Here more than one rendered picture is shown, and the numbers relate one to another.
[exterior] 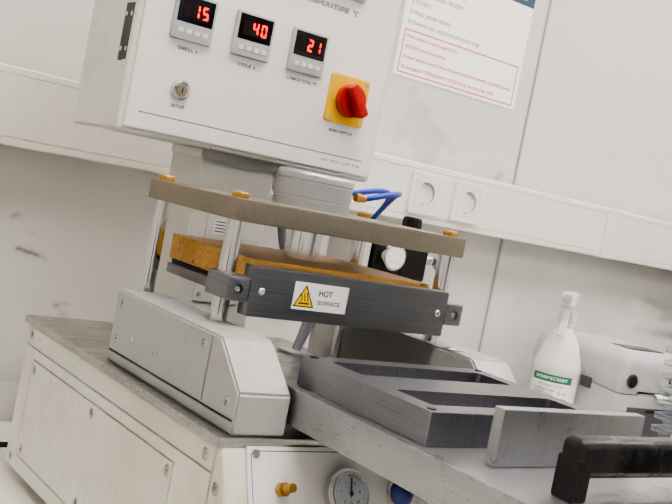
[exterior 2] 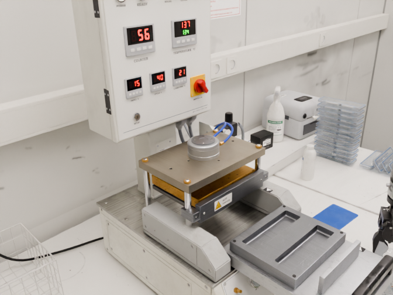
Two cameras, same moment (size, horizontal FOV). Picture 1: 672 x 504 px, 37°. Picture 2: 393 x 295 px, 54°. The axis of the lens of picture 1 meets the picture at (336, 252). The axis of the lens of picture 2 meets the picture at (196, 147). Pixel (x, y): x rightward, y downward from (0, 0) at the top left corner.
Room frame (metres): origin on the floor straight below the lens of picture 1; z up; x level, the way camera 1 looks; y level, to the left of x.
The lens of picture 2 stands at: (0.16, 0.17, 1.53)
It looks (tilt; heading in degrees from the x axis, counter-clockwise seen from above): 25 degrees down; 352
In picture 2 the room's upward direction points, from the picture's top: 1 degrees counter-clockwise
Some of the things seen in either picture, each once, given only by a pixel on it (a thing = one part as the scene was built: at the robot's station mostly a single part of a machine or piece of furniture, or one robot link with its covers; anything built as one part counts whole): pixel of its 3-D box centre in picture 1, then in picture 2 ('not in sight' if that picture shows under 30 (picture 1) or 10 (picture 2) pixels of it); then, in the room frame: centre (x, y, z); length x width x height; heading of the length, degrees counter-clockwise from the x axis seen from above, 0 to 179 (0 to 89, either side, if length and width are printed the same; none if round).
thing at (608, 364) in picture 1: (609, 387); (293, 113); (1.87, -0.54, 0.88); 0.25 x 0.20 x 0.17; 32
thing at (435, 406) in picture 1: (455, 401); (288, 241); (0.81, -0.12, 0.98); 0.20 x 0.17 x 0.03; 126
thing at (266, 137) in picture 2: not in sight; (261, 140); (1.69, -0.33, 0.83); 0.09 x 0.06 x 0.07; 121
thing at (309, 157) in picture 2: not in sight; (308, 161); (1.47, -0.46, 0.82); 0.05 x 0.05 x 0.14
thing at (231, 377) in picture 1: (193, 356); (183, 238); (0.89, 0.11, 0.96); 0.25 x 0.05 x 0.07; 36
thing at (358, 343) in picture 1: (432, 375); (259, 194); (1.04, -0.12, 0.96); 0.26 x 0.05 x 0.07; 36
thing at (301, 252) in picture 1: (308, 252); (206, 168); (1.03, 0.03, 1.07); 0.22 x 0.17 x 0.10; 126
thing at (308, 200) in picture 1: (304, 232); (200, 156); (1.06, 0.04, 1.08); 0.31 x 0.24 x 0.13; 126
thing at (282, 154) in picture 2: not in sight; (255, 153); (1.68, -0.30, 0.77); 0.84 x 0.30 x 0.04; 128
